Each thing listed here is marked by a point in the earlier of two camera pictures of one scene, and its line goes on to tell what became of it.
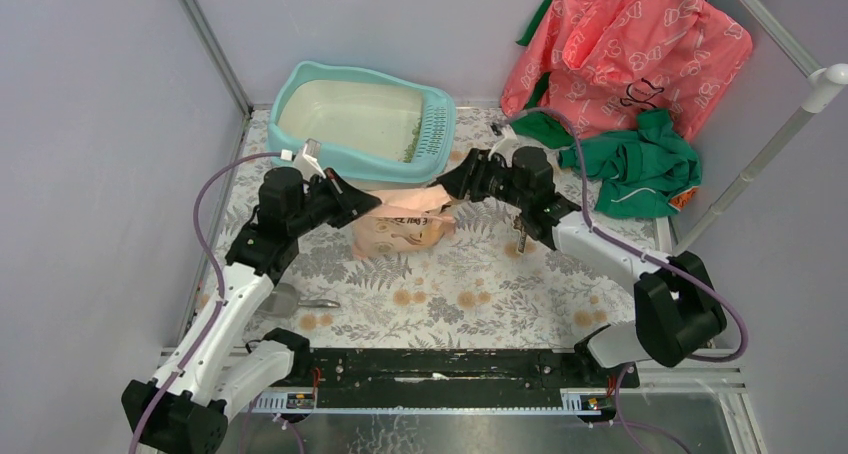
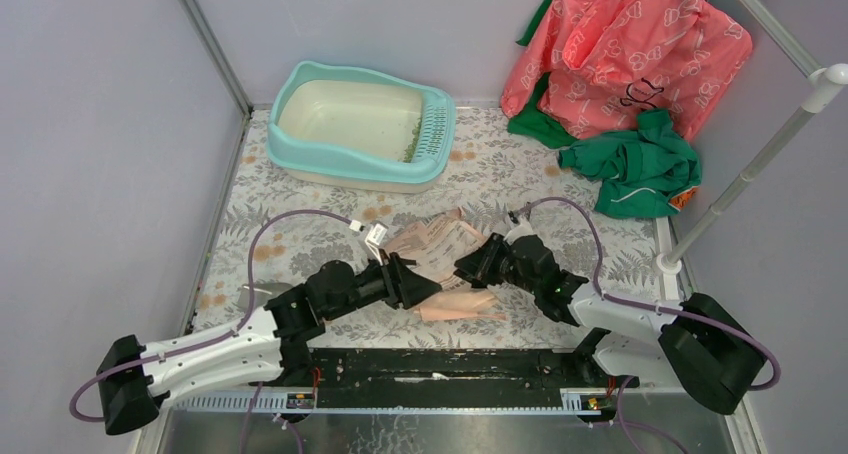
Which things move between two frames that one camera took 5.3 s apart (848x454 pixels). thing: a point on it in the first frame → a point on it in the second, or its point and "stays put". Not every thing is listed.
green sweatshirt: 644,173 stays put
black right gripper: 468,177 → 480,262
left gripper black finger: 346,201 → 412,286
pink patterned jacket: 608,49 stays put
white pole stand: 820,91 stays put
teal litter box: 382,134 stays put
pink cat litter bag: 406,220 → 436,244
